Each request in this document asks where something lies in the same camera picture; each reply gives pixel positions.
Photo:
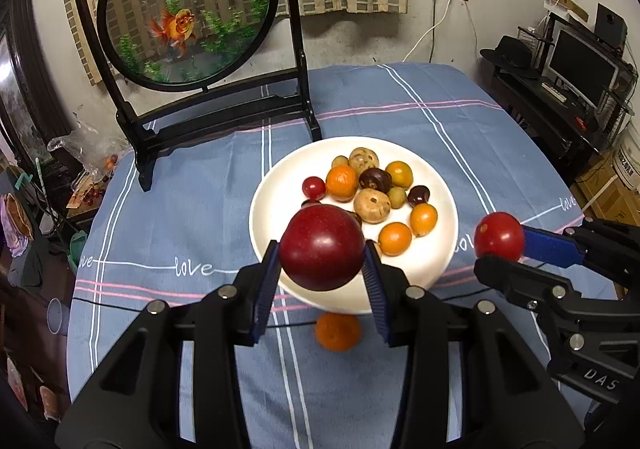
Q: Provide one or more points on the dark framed picture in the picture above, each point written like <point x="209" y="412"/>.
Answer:
<point x="31" y="111"/>

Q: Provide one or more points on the tan spotted fruit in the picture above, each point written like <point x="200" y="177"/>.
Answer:
<point x="362" y="158"/>

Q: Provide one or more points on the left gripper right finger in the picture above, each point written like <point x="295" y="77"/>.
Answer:
<point x="471" y="381"/>

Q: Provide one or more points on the orange tangerine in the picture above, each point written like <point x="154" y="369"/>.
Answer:
<point x="338" y="332"/>
<point x="342" y="183"/>

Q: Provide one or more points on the white round plate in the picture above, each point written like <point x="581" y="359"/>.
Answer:
<point x="434" y="225"/>

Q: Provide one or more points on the small red cherry tomato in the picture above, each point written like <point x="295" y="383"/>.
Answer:
<point x="314" y="188"/>

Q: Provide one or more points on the brown mangosteen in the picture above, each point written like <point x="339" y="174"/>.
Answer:
<point x="376" y="179"/>

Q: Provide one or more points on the blue striped tablecloth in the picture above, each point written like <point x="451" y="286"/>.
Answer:
<point x="189" y="234"/>

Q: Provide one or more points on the large dark red plum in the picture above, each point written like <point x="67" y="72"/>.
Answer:
<point x="322" y="248"/>

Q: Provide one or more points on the yellow spotted loquat fruit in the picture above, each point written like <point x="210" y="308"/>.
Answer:
<point x="372" y="206"/>

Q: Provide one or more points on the computer monitor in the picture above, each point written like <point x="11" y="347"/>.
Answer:
<point x="581" y="66"/>

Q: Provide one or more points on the small dark red plum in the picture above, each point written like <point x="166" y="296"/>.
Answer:
<point x="418" y="194"/>

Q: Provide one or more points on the goldfish round screen stand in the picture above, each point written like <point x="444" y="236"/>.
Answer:
<point x="267" y="81"/>

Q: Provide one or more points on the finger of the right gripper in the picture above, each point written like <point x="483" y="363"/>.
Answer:
<point x="528" y="287"/>
<point x="608" y="248"/>

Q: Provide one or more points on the smooth orange fruit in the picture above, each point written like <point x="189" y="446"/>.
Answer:
<point x="394" y="239"/>

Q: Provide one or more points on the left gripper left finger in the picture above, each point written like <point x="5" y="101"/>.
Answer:
<point x="132" y="398"/>

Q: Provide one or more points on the clear plastic bag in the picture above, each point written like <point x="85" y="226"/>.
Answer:
<point x="98" y="153"/>

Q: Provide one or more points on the small olive green fruit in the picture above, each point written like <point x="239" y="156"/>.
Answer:
<point x="397" y="196"/>

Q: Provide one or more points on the black hat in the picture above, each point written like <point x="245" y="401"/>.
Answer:
<point x="510" y="53"/>

